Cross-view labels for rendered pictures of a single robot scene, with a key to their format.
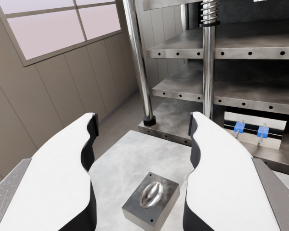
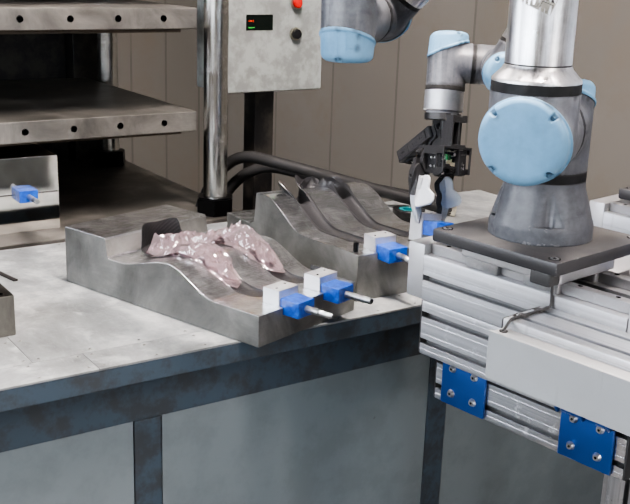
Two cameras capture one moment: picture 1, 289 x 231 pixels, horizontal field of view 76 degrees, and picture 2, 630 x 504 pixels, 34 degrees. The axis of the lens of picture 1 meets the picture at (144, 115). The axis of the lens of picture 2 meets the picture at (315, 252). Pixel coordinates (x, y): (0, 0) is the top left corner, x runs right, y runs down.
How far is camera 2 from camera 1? 152 cm
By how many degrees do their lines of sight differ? 68
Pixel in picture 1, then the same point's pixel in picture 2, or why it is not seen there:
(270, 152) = (52, 232)
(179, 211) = not seen: hidden behind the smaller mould
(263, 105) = (11, 130)
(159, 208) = not seen: outside the picture
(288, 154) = not seen: hidden behind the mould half
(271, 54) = (3, 21)
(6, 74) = not seen: outside the picture
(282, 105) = (42, 123)
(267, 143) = (37, 220)
